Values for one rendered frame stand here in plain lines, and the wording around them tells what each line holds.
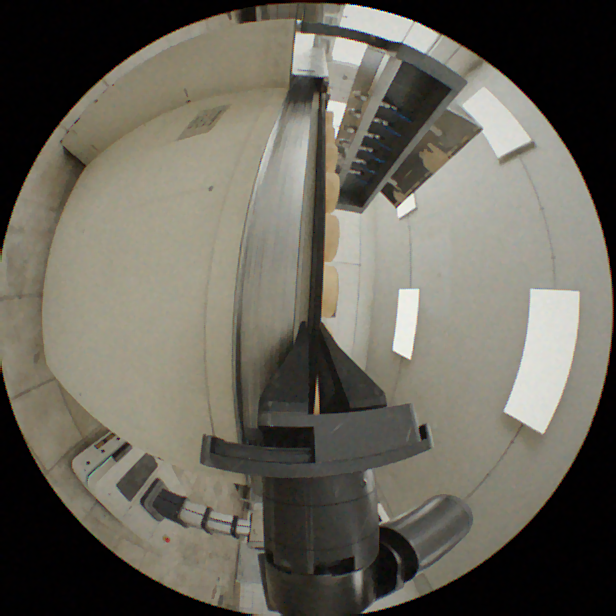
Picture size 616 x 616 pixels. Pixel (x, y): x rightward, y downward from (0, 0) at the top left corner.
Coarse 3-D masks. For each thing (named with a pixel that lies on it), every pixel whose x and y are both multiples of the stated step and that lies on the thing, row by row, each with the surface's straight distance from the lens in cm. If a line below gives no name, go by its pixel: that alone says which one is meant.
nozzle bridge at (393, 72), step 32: (320, 32) 58; (352, 32) 58; (384, 64) 53; (416, 64) 50; (384, 96) 60; (416, 96) 62; (448, 96) 55; (384, 128) 65; (416, 128) 59; (352, 160) 66; (352, 192) 87
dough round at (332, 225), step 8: (328, 216) 17; (336, 216) 18; (328, 224) 17; (336, 224) 17; (328, 232) 16; (336, 232) 16; (328, 240) 16; (336, 240) 16; (328, 248) 16; (336, 248) 17; (328, 256) 17
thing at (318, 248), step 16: (320, 112) 31; (320, 128) 26; (320, 144) 22; (320, 160) 19; (320, 176) 17; (320, 192) 16; (320, 208) 15; (320, 224) 14; (320, 240) 13; (320, 256) 13; (320, 272) 13; (320, 288) 12; (320, 304) 12; (320, 320) 12
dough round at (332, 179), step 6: (330, 174) 20; (336, 174) 21; (330, 180) 20; (336, 180) 20; (330, 186) 19; (336, 186) 19; (330, 192) 19; (336, 192) 19; (330, 198) 19; (336, 198) 19; (330, 204) 19; (336, 204) 20; (330, 210) 20
